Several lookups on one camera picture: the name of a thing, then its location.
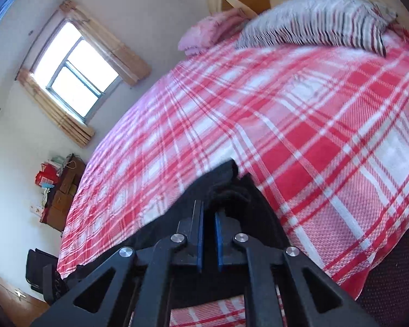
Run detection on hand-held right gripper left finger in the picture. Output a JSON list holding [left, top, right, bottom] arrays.
[[31, 200, 205, 327]]

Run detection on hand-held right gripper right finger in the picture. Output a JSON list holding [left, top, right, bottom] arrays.
[[214, 210, 379, 327]]

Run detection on black pants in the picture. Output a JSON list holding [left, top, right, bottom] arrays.
[[63, 159, 292, 310]]

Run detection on red plaid bed sheet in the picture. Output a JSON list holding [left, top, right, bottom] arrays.
[[56, 34, 409, 327]]

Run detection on brown wooden cabinet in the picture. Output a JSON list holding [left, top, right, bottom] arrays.
[[41, 153, 87, 232]]

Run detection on pale teal paper bag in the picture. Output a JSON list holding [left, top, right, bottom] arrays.
[[48, 156, 66, 171]]

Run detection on black chair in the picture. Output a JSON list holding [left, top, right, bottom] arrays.
[[25, 248, 67, 305]]

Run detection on red paper bag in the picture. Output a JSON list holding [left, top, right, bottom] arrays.
[[35, 163, 60, 188]]

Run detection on tan curtain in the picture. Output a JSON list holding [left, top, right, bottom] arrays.
[[16, 69, 95, 148], [59, 0, 151, 87]]

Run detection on pink folded blanket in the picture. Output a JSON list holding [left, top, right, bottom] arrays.
[[177, 8, 258, 56]]

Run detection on striped pillow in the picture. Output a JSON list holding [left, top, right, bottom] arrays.
[[234, 0, 398, 58]]

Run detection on window with grey frame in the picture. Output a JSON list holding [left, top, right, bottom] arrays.
[[31, 19, 121, 123]]

